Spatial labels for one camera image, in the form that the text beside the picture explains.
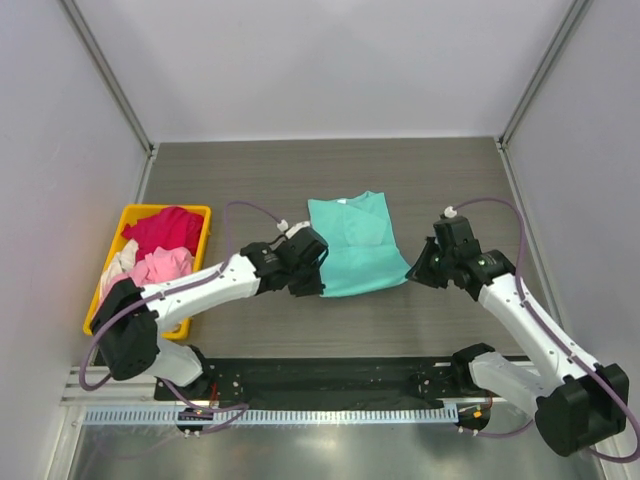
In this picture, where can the magenta t shirt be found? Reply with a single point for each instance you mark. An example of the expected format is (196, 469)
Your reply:
(172, 228)

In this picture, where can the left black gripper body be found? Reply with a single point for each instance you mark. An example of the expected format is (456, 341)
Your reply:
(298, 268)

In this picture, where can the teal t shirt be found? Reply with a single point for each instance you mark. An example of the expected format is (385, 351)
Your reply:
(363, 256)

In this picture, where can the cream white t shirt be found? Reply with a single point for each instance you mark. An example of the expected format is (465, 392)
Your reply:
(120, 265)

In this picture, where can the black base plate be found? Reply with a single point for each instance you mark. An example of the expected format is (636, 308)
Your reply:
(259, 379)

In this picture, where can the perforated metal cable rail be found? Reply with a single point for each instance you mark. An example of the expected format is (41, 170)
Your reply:
(177, 415)

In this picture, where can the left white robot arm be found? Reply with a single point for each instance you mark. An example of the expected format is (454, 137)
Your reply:
(129, 325)

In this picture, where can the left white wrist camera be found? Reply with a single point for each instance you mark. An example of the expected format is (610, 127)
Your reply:
(289, 230)

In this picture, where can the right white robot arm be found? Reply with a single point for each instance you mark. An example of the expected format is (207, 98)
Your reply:
(574, 401)

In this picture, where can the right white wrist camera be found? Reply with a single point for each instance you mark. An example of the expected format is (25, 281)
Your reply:
(450, 212)

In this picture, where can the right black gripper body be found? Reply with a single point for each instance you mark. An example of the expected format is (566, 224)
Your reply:
(448, 260)

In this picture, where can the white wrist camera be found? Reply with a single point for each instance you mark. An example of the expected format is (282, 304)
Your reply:
(289, 230)
(450, 212)

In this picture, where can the light pink t shirt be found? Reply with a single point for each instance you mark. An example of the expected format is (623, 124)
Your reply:
(161, 266)

